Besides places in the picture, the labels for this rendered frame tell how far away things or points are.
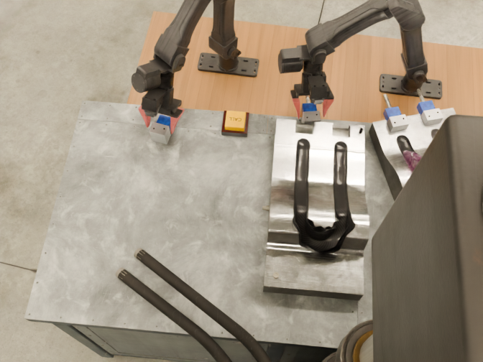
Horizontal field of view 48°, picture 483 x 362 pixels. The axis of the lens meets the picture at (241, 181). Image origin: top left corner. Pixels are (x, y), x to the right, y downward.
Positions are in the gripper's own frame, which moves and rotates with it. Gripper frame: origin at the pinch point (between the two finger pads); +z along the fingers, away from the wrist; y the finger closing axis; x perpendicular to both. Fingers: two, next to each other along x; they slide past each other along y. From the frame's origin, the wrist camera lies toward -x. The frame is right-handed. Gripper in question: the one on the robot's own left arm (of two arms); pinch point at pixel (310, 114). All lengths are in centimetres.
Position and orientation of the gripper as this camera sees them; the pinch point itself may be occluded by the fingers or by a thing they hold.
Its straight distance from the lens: 170.1
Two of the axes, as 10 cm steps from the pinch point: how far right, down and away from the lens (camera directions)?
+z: 0.4, 8.2, 5.7
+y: 10.0, -0.7, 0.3
